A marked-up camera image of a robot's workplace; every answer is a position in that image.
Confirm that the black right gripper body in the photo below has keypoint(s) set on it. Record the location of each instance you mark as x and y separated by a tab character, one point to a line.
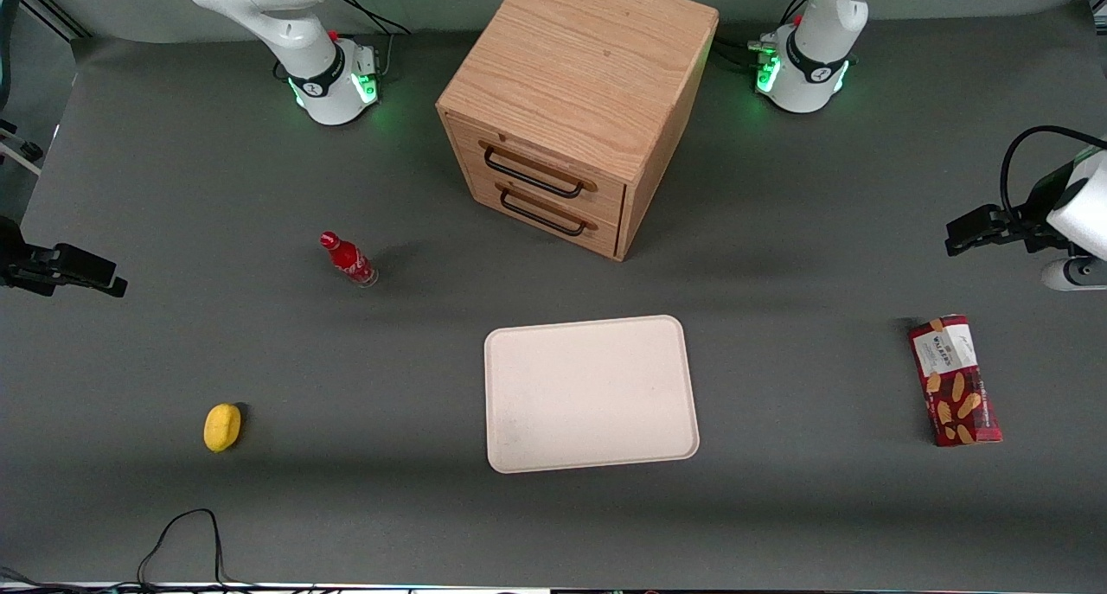
19	260

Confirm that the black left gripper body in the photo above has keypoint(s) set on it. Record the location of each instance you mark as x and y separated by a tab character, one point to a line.
1033	214

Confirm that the red tartan shortbread cookie box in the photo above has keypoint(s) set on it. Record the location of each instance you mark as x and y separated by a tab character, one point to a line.
956	386

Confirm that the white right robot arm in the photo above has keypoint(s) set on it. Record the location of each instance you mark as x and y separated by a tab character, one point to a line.
259	6

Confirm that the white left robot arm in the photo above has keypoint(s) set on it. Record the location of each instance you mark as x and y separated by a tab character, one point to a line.
822	23

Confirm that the cream plastic tray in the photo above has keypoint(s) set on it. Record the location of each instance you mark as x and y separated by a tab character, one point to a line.
571	395

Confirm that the yellow lemon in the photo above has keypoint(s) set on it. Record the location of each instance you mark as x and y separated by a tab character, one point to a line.
221	427

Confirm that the red cola bottle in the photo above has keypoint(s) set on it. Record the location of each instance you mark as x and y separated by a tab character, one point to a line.
346	257

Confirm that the wooden drawer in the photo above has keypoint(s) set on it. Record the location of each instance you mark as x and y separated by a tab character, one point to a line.
553	222
540	157

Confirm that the wooden drawer cabinet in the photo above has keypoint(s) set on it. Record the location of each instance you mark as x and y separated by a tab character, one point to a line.
588	67

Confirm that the aluminium frame rail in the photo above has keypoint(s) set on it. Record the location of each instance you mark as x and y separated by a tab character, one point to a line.
56	13

